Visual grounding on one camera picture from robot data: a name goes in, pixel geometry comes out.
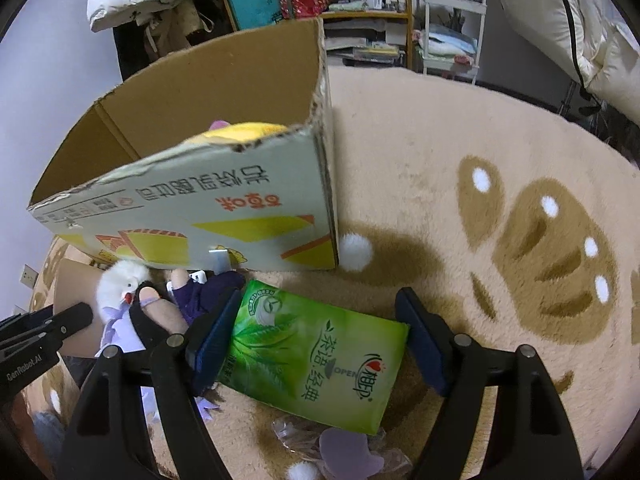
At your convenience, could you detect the white-haired plush doll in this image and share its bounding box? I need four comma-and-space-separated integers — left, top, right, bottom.
96, 260, 245, 352

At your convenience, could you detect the purple item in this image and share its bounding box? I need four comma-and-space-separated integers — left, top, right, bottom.
272, 415, 412, 479

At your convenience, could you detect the green tissue pack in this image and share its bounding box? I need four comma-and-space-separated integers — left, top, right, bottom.
219, 281, 409, 434

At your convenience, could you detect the beige patterned plush rug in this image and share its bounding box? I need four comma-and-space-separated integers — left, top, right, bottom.
24, 65, 640, 480

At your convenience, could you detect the open cardboard box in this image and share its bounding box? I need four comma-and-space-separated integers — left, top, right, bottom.
28, 18, 337, 271

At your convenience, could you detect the yellow plush toy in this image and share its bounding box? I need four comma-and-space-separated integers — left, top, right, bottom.
184, 120, 288, 145

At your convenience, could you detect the beige hanging coat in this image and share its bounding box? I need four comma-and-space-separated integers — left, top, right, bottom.
144, 0, 215, 62

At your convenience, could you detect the white bedding with black trim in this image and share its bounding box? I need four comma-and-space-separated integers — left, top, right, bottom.
500, 0, 639, 122

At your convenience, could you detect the white utility cart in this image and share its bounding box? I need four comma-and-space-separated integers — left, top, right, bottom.
416, 0, 487, 84

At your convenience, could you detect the wooden shelf unit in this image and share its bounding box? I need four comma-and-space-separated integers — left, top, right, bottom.
209, 0, 417, 68

